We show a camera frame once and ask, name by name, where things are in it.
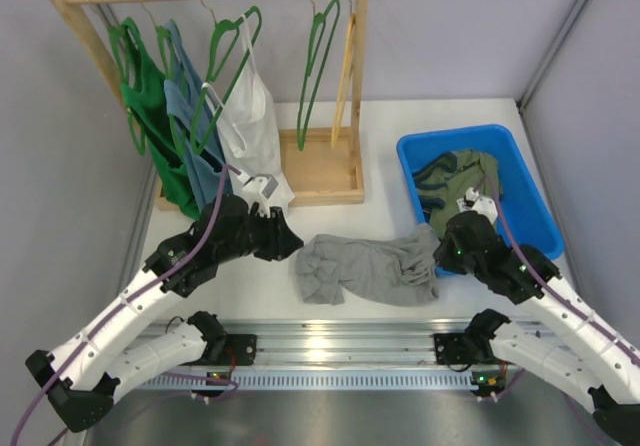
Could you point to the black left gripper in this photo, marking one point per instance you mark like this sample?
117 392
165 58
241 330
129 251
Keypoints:
267 234

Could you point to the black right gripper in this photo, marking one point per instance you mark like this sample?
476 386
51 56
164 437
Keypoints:
443 256

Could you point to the grey tank top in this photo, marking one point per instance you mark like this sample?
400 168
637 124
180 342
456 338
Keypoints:
399 272

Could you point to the yellow hanger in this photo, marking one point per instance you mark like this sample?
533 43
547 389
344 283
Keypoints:
345 77

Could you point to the green hanger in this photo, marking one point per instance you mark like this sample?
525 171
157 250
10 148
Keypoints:
165 47
118 39
321 36
225 28

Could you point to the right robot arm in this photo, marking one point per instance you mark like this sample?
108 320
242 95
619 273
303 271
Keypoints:
594 365

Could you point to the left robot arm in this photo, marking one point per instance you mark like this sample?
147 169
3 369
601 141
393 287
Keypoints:
86 376

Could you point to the white tank top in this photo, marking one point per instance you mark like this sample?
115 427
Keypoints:
247 126

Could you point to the blue tank top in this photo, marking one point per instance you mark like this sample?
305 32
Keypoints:
187 120

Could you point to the green tank top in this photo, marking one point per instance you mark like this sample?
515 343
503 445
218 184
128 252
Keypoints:
146 98

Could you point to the green hanger under white top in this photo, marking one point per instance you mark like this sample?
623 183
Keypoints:
225 28

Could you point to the green hanger under blue top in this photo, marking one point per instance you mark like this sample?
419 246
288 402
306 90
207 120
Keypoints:
165 47

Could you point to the blue plastic bin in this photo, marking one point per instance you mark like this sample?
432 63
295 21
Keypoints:
526 213

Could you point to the olive green shirt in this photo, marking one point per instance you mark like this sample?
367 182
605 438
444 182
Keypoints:
444 181

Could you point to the wooden clothes rack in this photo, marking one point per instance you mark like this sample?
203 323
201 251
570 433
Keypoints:
328 171

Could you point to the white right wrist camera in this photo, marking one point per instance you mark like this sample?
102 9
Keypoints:
473 200

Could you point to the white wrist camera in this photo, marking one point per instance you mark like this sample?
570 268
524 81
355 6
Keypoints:
257 190
473 200

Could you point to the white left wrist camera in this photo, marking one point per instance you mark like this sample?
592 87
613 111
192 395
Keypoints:
257 190

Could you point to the aluminium mounting rail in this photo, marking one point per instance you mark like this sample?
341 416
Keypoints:
333 344

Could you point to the slotted grey cable duct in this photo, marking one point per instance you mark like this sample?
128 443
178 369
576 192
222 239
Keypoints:
353 380

